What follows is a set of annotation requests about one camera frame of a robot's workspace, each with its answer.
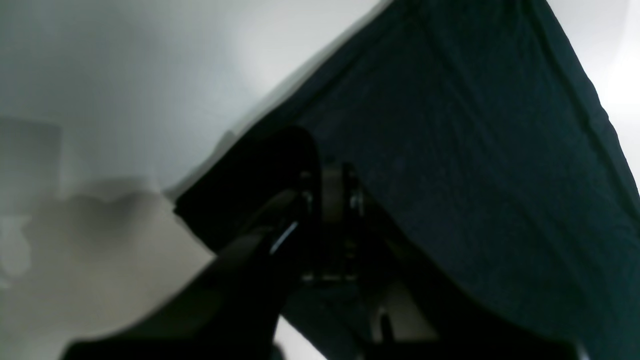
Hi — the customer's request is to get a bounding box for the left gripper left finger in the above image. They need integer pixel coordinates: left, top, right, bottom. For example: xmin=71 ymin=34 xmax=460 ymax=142
xmin=64 ymin=170 xmax=326 ymax=360

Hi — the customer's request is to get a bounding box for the black T-shirt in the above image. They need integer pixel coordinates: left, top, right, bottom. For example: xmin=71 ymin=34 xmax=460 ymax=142
xmin=175 ymin=0 xmax=639 ymax=360

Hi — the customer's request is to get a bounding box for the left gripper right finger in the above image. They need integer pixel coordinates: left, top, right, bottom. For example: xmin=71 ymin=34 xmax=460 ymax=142
xmin=333 ymin=164 xmax=581 ymax=360

